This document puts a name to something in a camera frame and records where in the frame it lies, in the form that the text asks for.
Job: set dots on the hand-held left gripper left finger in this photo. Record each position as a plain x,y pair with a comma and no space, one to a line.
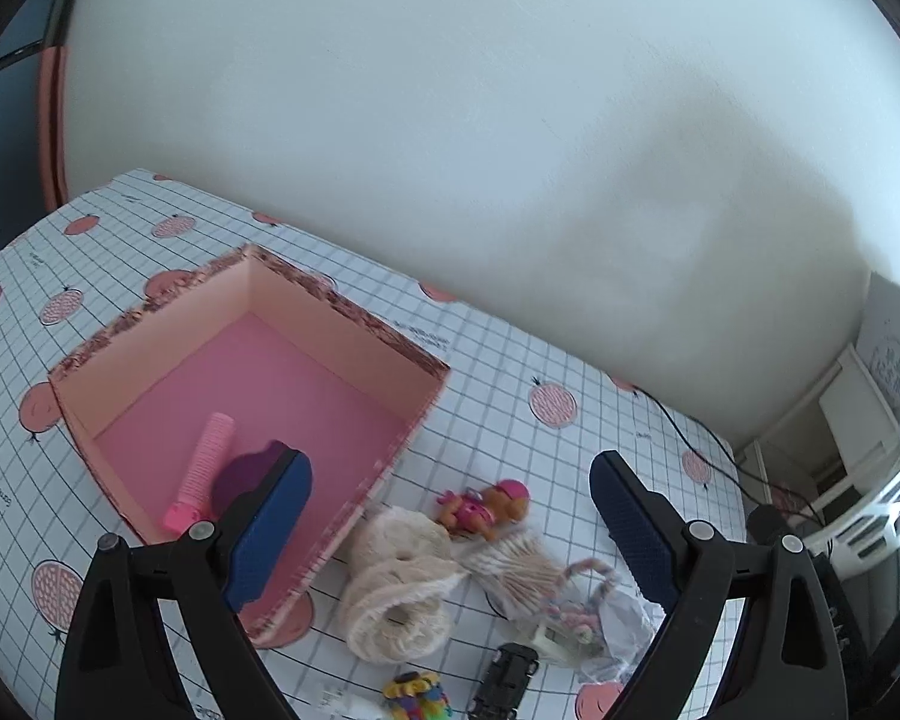
270,525

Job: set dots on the pink toy puppy figure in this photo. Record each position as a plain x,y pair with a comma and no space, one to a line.
487,510

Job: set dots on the white cabinet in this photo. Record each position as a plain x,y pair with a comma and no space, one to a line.
855,405

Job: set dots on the purple round item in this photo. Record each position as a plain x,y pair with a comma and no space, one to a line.
240,476

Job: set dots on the white printed board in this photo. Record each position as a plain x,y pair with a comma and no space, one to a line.
892,360

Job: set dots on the dark cabinet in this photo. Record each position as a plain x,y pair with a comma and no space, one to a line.
0,150

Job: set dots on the desktop with grid-print cloth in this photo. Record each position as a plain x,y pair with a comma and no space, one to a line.
495,405

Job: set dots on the pink foam board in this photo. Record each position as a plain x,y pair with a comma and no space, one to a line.
51,127

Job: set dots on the pink floral cardboard box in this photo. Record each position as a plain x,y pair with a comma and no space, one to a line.
285,382

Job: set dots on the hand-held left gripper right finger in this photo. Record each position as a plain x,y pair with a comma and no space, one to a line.
630,525

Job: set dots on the clear plastic bag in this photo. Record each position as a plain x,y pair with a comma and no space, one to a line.
622,622

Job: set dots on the black plastic toy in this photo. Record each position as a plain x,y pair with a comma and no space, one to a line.
506,671

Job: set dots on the pink hair roller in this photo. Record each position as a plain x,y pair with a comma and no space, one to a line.
206,457

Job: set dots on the bundle of cotton swabs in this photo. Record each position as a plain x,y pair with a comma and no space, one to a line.
517,566

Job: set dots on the white plastic chair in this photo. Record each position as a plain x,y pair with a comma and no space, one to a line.
870,517

